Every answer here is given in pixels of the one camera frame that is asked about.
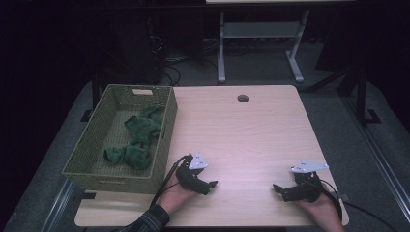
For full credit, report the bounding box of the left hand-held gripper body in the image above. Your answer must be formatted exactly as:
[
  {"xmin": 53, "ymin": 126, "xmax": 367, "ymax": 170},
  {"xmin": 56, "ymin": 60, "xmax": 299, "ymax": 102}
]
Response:
[{"xmin": 175, "ymin": 151, "xmax": 210, "ymax": 193}]

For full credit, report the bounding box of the green woven basket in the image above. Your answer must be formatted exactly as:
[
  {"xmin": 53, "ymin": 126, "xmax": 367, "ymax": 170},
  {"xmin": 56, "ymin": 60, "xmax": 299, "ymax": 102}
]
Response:
[{"xmin": 61, "ymin": 83, "xmax": 179, "ymax": 195}]

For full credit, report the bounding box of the metal floor rail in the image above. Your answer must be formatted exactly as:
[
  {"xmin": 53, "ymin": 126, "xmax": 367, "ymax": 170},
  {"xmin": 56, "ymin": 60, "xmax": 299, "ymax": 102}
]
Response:
[
  {"xmin": 340, "ymin": 96, "xmax": 410, "ymax": 216},
  {"xmin": 40, "ymin": 178, "xmax": 75, "ymax": 232}
]

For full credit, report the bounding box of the person's right hand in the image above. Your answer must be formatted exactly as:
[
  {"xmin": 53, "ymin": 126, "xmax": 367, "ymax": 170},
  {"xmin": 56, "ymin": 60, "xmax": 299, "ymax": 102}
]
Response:
[{"xmin": 294, "ymin": 190, "xmax": 346, "ymax": 232}]

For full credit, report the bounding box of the grey metal desk frame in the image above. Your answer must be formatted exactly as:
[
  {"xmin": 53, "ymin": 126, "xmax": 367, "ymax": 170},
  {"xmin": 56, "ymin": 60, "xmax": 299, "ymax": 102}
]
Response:
[{"xmin": 217, "ymin": 9, "xmax": 311, "ymax": 85}]

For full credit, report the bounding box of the tangle of floor cables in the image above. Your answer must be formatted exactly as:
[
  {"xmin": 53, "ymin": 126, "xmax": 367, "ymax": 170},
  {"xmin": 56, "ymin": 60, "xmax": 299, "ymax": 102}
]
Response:
[{"xmin": 146, "ymin": 32, "xmax": 220, "ymax": 87}]

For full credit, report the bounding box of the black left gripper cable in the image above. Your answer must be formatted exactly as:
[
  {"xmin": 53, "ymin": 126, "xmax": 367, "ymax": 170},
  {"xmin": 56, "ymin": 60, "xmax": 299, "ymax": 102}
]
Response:
[{"xmin": 150, "ymin": 154, "xmax": 193, "ymax": 208}]

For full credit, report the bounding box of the dark stand with feet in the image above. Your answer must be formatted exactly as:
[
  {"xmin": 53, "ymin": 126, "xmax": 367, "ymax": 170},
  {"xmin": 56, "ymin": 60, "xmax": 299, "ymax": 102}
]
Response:
[{"xmin": 303, "ymin": 62, "xmax": 383, "ymax": 128}]

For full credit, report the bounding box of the person's left hand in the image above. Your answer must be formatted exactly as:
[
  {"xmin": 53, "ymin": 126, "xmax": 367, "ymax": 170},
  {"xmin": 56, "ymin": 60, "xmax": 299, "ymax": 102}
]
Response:
[{"xmin": 157, "ymin": 171, "xmax": 201, "ymax": 216}]

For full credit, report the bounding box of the green fleece pet garment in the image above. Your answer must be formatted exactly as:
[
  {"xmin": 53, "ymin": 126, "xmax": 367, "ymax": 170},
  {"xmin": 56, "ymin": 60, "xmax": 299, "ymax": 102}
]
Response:
[{"xmin": 102, "ymin": 105, "xmax": 166, "ymax": 171}]

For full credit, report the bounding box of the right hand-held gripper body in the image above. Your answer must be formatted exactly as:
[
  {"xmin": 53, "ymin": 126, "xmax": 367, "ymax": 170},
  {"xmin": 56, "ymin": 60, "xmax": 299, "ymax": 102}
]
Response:
[{"xmin": 284, "ymin": 159, "xmax": 330, "ymax": 204}]

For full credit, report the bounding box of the black table leg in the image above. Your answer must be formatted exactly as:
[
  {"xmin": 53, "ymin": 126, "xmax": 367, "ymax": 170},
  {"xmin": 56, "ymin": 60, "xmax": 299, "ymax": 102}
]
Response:
[{"xmin": 79, "ymin": 72, "xmax": 102, "ymax": 124}]

